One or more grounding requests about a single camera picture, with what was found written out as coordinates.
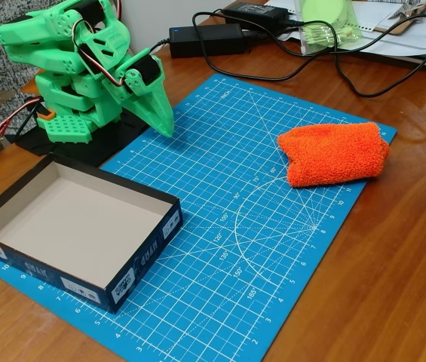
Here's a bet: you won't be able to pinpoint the orange fuzzy sock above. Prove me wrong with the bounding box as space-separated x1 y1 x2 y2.
276 122 391 189

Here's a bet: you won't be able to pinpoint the black power adapter blue light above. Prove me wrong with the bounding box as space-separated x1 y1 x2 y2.
169 23 247 59

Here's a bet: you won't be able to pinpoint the black power adapter with label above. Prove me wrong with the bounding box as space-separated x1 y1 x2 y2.
222 2 291 26

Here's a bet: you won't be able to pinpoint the blue cutting mat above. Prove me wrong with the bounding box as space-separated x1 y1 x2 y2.
0 73 397 362

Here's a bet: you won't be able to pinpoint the dark blue cardboard box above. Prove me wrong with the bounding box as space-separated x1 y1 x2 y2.
0 152 182 314

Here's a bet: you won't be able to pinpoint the green clear plastic container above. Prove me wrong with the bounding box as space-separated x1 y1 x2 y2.
294 0 363 57

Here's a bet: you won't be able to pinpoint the white paper sheets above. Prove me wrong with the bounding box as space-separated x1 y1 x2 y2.
265 0 426 69

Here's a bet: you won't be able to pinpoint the brown clipboard with metal clip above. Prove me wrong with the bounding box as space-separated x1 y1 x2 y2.
372 0 426 35

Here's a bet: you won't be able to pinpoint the thin black robot supply cable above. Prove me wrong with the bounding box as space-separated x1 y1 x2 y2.
148 40 172 54

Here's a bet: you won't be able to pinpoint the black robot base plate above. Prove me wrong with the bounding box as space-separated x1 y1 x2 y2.
15 109 152 169

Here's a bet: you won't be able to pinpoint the red and black wires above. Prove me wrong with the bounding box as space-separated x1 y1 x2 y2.
0 96 44 139

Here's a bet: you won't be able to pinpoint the black curved power cable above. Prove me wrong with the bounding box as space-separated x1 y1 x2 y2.
333 35 426 98

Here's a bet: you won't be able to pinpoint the black cable over papers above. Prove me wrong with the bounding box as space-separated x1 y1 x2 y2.
245 13 426 57

